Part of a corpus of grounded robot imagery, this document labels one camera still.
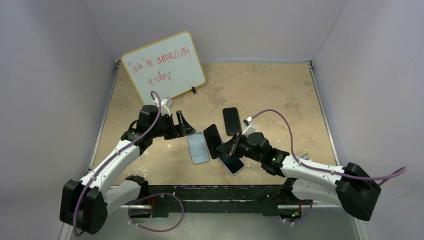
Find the light blue phone case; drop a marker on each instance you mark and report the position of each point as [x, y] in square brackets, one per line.
[198, 148]

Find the lavender phone case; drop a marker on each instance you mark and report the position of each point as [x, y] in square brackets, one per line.
[233, 165]

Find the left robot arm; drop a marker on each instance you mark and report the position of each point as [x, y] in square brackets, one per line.
[86, 203]

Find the black phone case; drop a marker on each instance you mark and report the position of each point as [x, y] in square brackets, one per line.
[231, 120]

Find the white board with yellow frame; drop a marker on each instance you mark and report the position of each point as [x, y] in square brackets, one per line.
[170, 67]

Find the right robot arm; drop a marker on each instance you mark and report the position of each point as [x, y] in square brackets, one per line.
[348, 187]

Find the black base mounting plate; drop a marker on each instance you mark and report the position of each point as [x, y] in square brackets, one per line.
[268, 200]

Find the black phone with white sticker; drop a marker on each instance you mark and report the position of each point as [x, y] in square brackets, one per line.
[213, 140]

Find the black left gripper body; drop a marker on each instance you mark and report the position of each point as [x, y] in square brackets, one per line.
[167, 129]

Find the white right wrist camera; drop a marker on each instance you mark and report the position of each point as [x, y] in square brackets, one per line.
[250, 126]

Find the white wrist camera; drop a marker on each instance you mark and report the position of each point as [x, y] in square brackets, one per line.
[250, 126]
[165, 105]

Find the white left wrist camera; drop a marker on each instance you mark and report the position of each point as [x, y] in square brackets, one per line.
[165, 105]

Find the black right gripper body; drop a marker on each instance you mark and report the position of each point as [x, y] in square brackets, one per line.
[242, 149]

